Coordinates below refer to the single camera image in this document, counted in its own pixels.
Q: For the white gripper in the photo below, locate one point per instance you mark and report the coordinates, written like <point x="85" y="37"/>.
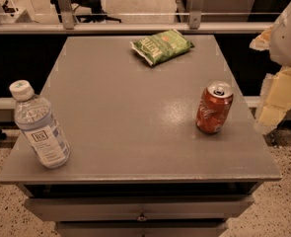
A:
<point x="287" y="39"/>

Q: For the red coke can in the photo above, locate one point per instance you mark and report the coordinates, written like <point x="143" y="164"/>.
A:
<point x="215" y="104"/>

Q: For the clear plastic water bottle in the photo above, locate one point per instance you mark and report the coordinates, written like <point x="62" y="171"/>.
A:
<point x="34" y="116"/>

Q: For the green chip bag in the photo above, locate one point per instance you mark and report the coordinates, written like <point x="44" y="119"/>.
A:
<point x="161" y="47"/>

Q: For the grey cabinet with drawers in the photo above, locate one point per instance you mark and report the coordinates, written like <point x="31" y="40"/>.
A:
<point x="135" y="147"/>

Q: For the round metal drawer knob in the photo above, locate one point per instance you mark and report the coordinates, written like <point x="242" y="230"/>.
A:
<point x="141" y="218"/>

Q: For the metal railing frame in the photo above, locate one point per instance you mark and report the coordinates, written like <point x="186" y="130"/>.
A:
<point x="137" y="17"/>

